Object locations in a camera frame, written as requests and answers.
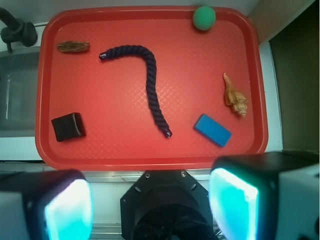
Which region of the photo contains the blue rectangular block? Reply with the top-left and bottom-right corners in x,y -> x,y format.
193,114 -> 232,148

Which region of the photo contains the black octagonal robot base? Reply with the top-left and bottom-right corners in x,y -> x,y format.
120,170 -> 218,240

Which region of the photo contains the tan spiral seashell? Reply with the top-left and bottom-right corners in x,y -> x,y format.
223,73 -> 248,117

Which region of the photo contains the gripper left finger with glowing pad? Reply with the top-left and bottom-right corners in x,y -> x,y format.
0,169 -> 94,240

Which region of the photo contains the black square pouch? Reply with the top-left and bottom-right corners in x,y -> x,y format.
51,112 -> 86,142

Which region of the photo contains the green knitted ball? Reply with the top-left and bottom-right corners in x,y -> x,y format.
192,6 -> 216,31

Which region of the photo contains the red plastic tray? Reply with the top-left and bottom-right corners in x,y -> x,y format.
35,6 -> 268,171

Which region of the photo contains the metal sink basin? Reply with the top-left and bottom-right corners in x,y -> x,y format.
0,47 -> 40,138

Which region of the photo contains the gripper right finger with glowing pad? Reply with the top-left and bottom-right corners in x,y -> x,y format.
208,151 -> 320,240

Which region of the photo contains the dark blue twisted rope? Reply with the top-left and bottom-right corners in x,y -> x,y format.
98,44 -> 174,139

